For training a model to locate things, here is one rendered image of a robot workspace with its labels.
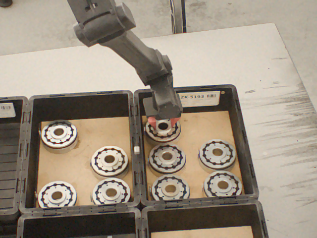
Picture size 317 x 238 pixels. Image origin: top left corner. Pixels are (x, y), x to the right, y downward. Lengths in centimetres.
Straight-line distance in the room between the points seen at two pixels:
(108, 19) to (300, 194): 92
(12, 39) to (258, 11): 137
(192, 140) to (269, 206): 30
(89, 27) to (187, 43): 109
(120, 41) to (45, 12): 231
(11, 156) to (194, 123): 54
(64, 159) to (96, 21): 65
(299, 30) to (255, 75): 132
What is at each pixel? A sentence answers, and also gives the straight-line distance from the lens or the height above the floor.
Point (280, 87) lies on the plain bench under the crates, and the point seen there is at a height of 70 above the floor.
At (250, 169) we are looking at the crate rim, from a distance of 160.
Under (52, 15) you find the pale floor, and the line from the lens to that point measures 352.
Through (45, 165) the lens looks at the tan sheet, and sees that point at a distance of 174.
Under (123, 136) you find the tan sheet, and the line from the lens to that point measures 178.
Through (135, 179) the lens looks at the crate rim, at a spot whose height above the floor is 92.
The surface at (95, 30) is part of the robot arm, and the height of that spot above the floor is 143.
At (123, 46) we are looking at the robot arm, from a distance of 129.
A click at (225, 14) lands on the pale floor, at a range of 349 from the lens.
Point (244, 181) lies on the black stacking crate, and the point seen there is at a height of 86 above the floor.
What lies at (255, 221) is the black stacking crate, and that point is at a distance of 157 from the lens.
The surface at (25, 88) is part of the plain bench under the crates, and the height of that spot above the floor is 70.
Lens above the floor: 221
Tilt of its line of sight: 49 degrees down
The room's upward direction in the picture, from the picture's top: straight up
